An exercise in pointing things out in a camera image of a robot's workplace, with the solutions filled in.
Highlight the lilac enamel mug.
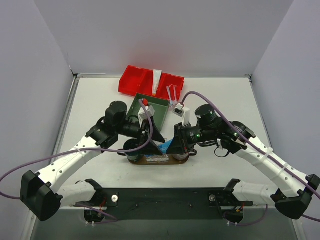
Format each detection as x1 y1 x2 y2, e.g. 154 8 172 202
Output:
172 150 198 161

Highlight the clear textured glass holder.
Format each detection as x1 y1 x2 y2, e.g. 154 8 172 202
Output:
145 154 169 163

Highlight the blue toothpaste tube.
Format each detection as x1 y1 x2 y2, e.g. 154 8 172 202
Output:
157 139 173 155

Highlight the dark green mug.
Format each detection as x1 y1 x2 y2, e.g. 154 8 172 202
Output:
123 139 144 163

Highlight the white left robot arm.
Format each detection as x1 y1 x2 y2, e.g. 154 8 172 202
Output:
19 98 165 222

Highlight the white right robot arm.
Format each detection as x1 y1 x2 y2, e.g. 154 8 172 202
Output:
166 103 320 220

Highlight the wooden oval tray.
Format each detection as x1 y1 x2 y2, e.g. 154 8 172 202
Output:
128 154 190 166

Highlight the white toothpaste tube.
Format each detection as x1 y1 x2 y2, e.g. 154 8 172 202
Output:
151 69 162 96

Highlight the green metal box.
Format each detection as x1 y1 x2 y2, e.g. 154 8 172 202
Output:
127 93 170 132

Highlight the red plastic organizer bin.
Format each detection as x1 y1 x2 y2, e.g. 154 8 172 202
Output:
118 65 185 100

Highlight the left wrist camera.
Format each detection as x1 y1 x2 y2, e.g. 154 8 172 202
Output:
138 98 155 124

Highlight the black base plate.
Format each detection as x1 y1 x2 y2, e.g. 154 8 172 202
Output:
86 187 253 221

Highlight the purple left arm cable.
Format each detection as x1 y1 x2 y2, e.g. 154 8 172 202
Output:
0 99 155 223

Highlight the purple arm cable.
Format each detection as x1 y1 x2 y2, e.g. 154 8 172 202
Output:
0 99 155 223
179 91 320 227

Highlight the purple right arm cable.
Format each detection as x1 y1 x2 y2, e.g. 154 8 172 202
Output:
179 91 320 227

